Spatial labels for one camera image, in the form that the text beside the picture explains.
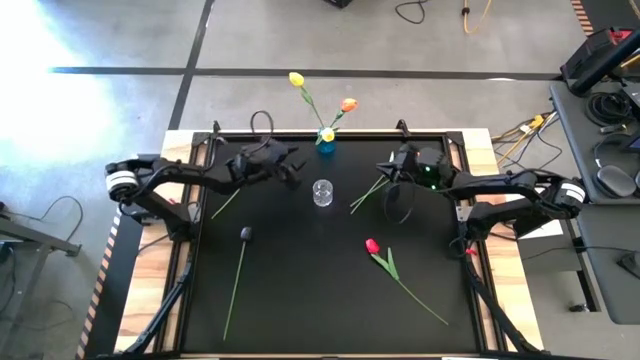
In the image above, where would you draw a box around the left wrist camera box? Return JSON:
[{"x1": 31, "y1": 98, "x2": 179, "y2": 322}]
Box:
[{"x1": 247, "y1": 138, "x2": 299, "y2": 163}]

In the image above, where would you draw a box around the white paper sheet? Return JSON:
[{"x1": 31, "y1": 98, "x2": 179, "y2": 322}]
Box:
[{"x1": 519, "y1": 219, "x2": 565, "y2": 240}]

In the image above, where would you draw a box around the red artificial tulip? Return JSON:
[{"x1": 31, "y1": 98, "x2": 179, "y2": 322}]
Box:
[{"x1": 364, "y1": 238, "x2": 450, "y2": 327}]

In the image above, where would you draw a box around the grey oval case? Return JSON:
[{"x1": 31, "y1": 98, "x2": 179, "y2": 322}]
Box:
[{"x1": 594, "y1": 164, "x2": 638, "y2": 199}]

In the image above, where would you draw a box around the black and red device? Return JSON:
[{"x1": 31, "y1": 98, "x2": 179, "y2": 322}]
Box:
[{"x1": 559, "y1": 27, "x2": 640, "y2": 97}]

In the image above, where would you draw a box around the grey metal stand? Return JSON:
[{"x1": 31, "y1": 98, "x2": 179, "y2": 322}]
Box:
[{"x1": 0, "y1": 199, "x2": 82, "y2": 360}]

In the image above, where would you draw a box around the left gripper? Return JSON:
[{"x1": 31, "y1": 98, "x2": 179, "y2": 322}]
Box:
[{"x1": 227, "y1": 157, "x2": 310, "y2": 191}]

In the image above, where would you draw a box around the black diagonal support strut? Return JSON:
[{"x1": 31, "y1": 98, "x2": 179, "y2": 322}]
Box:
[
  {"x1": 122, "y1": 259, "x2": 194, "y2": 356},
  {"x1": 464, "y1": 259, "x2": 544, "y2": 356}
]

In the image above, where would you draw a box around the yellow floor cable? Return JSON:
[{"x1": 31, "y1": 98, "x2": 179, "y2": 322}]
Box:
[{"x1": 462, "y1": 0, "x2": 494, "y2": 35}]

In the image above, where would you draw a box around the black floor cable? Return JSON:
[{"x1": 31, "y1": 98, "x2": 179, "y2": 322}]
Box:
[{"x1": 394, "y1": 0, "x2": 427, "y2": 25}]

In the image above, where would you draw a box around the black left wrist camera cable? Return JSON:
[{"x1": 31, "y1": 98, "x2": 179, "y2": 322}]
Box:
[{"x1": 248, "y1": 109, "x2": 276, "y2": 147}]

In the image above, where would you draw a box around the black aluminium table frame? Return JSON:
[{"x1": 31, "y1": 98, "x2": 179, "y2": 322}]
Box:
[{"x1": 172, "y1": 129, "x2": 494, "y2": 359}]

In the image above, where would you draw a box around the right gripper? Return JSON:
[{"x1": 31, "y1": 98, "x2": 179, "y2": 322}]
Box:
[{"x1": 375, "y1": 149, "x2": 456, "y2": 191}]

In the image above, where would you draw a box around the yellow cable bundle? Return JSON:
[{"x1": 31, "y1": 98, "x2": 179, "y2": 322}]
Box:
[{"x1": 492, "y1": 113, "x2": 559, "y2": 166}]

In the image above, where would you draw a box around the blue cut glass vase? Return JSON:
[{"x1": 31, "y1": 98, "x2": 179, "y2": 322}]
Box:
[{"x1": 316, "y1": 127, "x2": 337, "y2": 155}]

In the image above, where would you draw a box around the coiled black cable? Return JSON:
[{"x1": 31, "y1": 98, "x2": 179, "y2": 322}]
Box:
[{"x1": 584, "y1": 91, "x2": 634, "y2": 126}]

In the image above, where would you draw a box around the clear cut glass vase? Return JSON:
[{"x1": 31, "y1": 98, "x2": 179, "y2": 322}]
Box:
[{"x1": 312, "y1": 178, "x2": 335, "y2": 208}]

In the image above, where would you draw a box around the orange black hazard tape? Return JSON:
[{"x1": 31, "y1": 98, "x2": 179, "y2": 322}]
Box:
[{"x1": 74, "y1": 209, "x2": 124, "y2": 360}]

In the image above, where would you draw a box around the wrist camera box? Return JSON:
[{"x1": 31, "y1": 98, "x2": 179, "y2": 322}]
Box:
[
  {"x1": 399, "y1": 143, "x2": 426, "y2": 169},
  {"x1": 247, "y1": 138, "x2": 299, "y2": 163}
]

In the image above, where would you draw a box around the grey side desk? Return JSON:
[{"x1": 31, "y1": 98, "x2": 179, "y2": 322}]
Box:
[{"x1": 549, "y1": 79, "x2": 640, "y2": 326}]

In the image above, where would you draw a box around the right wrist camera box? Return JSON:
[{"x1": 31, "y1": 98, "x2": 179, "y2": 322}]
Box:
[{"x1": 399, "y1": 143, "x2": 426, "y2": 169}]

